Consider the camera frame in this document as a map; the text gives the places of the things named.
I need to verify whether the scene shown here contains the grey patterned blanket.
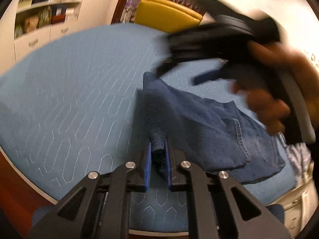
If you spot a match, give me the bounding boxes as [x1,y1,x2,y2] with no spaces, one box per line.
[277,132,314,180]

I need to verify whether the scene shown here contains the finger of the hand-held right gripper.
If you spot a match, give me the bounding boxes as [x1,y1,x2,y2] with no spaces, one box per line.
[156,60,178,79]
[194,70,221,85]

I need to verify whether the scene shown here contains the person's right hand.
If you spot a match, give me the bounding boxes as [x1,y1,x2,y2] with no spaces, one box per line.
[233,41,309,136]

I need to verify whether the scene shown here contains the white drawer cabinet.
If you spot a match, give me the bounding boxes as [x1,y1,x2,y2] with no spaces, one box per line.
[282,179,317,237]

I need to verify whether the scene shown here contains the white shelf with items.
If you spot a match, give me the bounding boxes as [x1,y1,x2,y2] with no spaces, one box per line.
[14,0,88,40]

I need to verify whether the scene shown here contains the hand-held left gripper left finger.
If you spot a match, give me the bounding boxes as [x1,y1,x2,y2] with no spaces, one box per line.
[29,143,152,239]

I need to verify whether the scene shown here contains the yellow chair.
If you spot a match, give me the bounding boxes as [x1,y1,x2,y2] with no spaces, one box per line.
[133,0,203,34]

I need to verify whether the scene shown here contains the blue quilted bed cover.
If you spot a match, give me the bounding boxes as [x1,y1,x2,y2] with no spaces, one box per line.
[0,23,297,232]

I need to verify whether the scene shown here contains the wooden bed frame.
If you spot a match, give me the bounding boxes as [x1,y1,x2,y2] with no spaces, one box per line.
[0,149,56,231]

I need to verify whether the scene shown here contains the wooden door frame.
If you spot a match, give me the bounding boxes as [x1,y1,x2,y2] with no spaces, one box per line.
[110,0,137,25]

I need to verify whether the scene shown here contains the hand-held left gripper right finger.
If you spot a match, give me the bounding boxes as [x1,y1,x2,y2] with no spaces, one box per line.
[164,139,292,239]

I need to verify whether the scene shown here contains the blue denim pants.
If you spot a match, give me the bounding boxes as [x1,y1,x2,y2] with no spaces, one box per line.
[142,72,286,183]

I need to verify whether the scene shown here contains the person's right forearm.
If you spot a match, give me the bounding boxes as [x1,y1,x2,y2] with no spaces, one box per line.
[296,60,319,135]

